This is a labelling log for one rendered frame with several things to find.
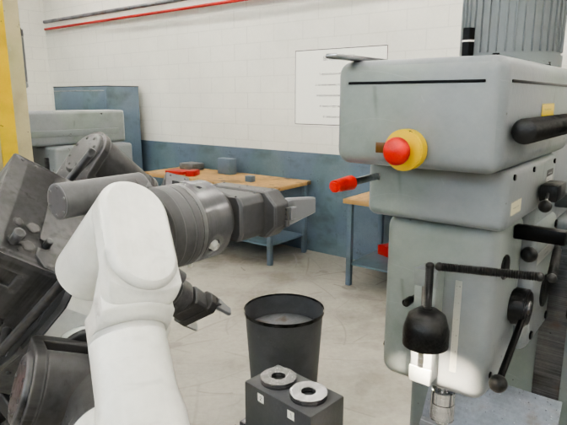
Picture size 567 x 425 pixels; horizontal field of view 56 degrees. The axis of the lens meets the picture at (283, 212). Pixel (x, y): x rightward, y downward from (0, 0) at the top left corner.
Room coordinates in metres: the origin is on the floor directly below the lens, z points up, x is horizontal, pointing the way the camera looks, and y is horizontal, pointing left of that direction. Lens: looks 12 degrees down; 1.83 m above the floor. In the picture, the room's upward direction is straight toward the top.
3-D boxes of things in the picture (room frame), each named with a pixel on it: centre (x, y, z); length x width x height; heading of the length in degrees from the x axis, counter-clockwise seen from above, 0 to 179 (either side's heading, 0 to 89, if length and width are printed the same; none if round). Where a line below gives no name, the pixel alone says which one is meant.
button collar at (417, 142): (0.77, -0.18, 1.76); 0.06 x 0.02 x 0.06; 52
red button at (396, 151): (0.75, -0.16, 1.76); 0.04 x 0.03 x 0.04; 52
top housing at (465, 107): (0.96, -0.33, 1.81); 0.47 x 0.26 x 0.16; 142
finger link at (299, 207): (0.63, -0.02, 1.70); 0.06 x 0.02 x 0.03; 142
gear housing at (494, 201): (0.98, -0.35, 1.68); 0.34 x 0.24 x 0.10; 142
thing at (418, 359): (0.86, -0.25, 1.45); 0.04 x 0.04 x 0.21; 52
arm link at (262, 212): (0.59, 0.08, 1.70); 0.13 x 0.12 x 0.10; 52
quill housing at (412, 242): (0.95, -0.32, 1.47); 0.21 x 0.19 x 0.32; 52
